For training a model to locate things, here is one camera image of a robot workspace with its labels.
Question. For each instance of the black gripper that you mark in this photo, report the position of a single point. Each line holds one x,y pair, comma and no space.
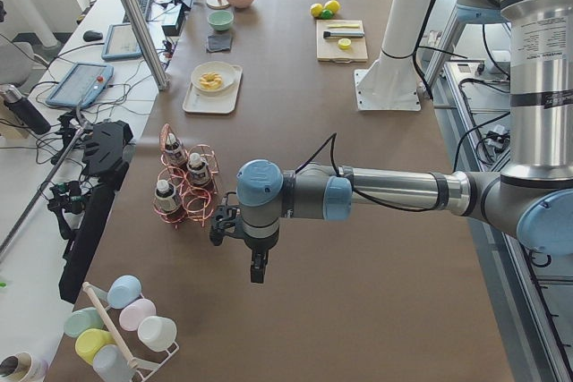
259,244

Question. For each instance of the tea bottle white cap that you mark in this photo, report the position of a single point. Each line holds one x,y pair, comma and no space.
198,170

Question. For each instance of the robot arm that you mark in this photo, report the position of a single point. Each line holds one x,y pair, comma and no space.
530,199

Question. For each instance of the tea bottle lower front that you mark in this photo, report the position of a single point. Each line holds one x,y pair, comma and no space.
166,196

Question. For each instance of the tea bottle rear top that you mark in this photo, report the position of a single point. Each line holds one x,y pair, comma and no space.
175,152

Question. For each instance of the cream serving tray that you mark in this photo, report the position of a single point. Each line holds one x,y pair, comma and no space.
220,101

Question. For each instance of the white cup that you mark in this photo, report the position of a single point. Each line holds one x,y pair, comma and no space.
157,333

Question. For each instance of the blue cup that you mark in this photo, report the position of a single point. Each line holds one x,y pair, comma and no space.
123,291

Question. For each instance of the pink cup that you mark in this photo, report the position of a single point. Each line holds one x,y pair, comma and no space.
133,314

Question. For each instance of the white cup rack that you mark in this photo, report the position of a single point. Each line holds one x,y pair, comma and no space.
138,356

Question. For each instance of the grey cup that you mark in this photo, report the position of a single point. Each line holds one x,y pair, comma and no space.
111,366

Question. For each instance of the yellow cup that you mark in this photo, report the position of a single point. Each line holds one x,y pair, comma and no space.
90,341

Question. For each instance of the green cup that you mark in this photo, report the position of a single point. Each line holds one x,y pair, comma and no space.
82,320

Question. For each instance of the white plate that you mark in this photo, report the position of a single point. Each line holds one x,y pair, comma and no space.
226,70

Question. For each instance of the grey folded cloth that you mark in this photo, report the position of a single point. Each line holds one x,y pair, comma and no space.
220,42

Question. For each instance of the half lemon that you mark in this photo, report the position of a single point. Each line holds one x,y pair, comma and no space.
344,43

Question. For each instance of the wooden cutting board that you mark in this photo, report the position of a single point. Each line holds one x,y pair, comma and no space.
327,49

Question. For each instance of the metal cylinder tool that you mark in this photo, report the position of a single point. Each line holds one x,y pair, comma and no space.
342,33

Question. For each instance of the green ceramic bowl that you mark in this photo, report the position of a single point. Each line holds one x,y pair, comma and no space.
221,20

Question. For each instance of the yellow plastic knife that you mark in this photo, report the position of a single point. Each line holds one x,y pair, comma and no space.
343,25

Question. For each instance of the near teach pendant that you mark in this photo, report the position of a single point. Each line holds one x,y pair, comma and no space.
81,86

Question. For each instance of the teach pendant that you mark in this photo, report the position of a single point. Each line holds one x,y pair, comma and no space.
120,43
81,86

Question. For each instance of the green lime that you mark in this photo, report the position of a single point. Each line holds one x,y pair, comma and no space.
326,14

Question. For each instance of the far teach pendant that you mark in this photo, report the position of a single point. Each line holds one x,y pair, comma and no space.
120,43

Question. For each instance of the black water bottle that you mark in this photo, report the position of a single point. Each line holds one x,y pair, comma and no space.
23,109

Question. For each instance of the black computer mouse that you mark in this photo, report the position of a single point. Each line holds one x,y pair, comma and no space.
92,35

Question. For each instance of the black keyboard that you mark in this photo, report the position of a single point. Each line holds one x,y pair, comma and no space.
141,2

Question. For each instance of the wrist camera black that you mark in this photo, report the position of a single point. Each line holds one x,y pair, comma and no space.
226,221

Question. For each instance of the copper wire bottle rack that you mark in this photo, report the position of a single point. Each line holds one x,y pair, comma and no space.
197,202

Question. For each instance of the black camera stand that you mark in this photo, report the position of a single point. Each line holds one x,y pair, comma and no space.
104,159

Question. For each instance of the braided ring donut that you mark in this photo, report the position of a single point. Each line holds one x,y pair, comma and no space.
211,81

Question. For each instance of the white pedestal column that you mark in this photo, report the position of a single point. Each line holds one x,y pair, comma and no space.
391,82

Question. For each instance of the aluminium frame post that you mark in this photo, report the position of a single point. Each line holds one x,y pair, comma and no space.
143,37

